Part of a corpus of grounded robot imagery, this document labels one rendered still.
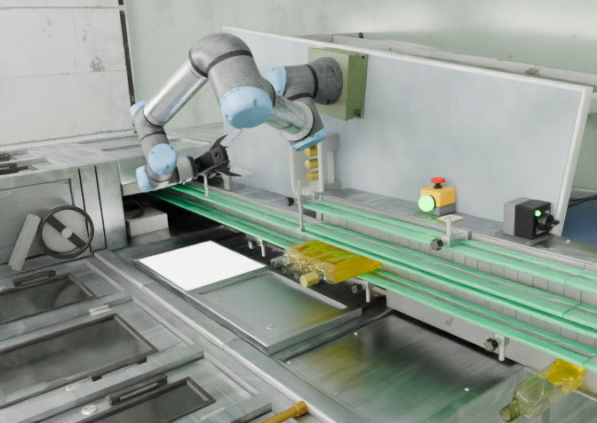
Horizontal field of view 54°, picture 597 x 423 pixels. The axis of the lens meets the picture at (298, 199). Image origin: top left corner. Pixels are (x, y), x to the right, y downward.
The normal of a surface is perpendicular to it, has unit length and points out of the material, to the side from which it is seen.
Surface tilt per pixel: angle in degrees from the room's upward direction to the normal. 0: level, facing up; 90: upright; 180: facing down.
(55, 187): 90
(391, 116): 0
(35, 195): 90
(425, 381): 90
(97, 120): 90
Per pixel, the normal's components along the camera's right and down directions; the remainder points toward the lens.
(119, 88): 0.61, 0.18
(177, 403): -0.05, -0.97
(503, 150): -0.79, 0.19
